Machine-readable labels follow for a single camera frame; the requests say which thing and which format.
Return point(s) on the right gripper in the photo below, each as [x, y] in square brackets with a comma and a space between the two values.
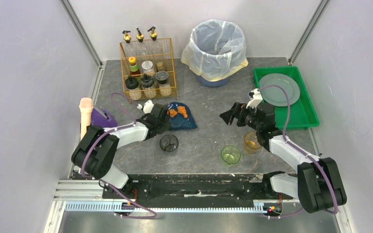
[240, 114]

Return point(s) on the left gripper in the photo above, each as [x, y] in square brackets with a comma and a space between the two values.
[160, 115]

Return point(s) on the blue ribbed dish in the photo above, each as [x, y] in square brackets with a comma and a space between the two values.
[179, 122]

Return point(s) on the black flip-cap spice jar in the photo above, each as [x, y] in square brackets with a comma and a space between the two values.
[148, 86]

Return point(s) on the grey-green round plate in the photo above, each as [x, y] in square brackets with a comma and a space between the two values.
[274, 95]

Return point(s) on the black cap spice jar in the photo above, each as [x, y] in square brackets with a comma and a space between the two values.
[132, 85]

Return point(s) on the small yellow oil bottle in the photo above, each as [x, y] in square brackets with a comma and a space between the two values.
[160, 66]

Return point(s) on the red sauce bottle green label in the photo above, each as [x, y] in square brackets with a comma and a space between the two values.
[133, 67]

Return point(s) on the brown-sauce bottle gold spout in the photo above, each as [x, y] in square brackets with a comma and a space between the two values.
[140, 41]

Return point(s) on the clear oil bottle gold spout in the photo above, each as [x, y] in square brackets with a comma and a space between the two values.
[127, 40]

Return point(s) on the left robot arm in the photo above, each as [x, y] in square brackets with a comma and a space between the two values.
[95, 153]

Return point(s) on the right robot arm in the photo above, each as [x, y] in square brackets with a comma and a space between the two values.
[317, 184]

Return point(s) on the dark smoky glass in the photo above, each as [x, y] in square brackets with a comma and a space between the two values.
[169, 143]

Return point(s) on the fried piece on blue dish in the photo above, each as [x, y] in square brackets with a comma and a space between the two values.
[183, 111]

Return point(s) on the amber glass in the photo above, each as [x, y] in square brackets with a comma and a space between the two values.
[251, 144]

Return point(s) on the green glass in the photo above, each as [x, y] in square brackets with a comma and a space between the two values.
[230, 154]

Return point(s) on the purple box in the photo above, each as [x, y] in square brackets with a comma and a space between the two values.
[102, 118]

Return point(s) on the green plastic tray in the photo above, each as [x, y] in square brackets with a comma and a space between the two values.
[302, 112]

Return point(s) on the bin with plastic liner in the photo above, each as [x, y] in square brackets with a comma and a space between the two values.
[216, 50]

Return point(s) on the beige microphone on stand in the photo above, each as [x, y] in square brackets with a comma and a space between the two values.
[86, 107]

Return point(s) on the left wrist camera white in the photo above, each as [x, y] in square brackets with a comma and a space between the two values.
[146, 107]

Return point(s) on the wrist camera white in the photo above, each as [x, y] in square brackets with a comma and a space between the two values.
[255, 98]
[146, 107]

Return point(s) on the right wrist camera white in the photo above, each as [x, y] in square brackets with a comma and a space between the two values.
[255, 98]

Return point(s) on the yellow wire rack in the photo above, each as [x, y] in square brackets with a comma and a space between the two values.
[169, 64]

